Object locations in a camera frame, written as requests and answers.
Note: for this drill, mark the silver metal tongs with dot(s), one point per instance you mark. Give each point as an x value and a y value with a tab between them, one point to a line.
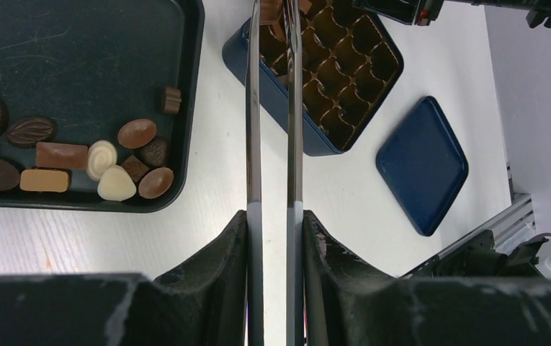
295	315

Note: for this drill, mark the blue box lid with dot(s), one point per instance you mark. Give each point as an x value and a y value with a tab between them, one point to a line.
423	165

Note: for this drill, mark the brown oval chocolate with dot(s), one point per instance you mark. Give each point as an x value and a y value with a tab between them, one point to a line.
155	183

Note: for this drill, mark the small dark square chocolate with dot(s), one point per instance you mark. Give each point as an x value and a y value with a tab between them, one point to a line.
135	168

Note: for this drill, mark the small brown square chocolate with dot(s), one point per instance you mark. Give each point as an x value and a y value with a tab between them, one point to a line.
171	100

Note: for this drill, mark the blue chocolate box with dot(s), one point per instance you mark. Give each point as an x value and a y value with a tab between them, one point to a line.
350	65

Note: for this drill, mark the white triangular chocolate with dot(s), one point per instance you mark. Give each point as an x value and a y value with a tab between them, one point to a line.
116	185

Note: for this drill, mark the dark textured chocolate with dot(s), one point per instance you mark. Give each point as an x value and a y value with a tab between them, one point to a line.
155	153

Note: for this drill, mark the white round chocolate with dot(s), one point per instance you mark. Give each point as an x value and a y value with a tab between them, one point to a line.
101	156

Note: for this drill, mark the milk chocolate bar piece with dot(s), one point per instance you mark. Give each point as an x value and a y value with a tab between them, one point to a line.
61	155

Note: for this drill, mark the caramel rectangular chocolate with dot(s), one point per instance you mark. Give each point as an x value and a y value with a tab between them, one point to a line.
44	180

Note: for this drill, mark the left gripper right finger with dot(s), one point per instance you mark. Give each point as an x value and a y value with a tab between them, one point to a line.
350	302

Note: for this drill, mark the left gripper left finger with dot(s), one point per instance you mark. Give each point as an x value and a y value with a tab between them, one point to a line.
201	301

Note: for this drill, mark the round milk chocolate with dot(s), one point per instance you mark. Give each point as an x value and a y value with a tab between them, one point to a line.
137	133

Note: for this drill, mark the black chocolate tray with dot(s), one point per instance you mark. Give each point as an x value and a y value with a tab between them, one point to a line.
93	66

